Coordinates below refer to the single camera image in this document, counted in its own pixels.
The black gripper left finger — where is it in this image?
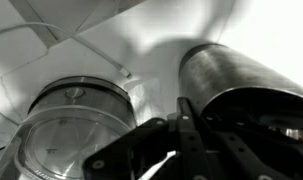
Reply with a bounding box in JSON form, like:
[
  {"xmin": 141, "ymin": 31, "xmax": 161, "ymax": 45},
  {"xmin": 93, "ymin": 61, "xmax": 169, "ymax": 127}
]
[{"xmin": 82, "ymin": 97, "xmax": 212, "ymax": 180}]

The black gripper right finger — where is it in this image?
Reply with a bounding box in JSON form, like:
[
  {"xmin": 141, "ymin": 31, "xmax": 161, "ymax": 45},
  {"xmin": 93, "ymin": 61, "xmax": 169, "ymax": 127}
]
[{"xmin": 200, "ymin": 114, "xmax": 303, "ymax": 180}]

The glass electric kettle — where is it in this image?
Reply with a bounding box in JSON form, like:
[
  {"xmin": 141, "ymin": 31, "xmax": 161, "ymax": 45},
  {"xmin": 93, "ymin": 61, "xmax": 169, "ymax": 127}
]
[{"xmin": 0, "ymin": 75, "xmax": 139, "ymax": 180}]

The metal utensil holder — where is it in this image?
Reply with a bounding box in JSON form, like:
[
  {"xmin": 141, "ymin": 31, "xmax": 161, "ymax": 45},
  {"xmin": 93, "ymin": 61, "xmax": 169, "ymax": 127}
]
[{"xmin": 178, "ymin": 43, "xmax": 303, "ymax": 141}]

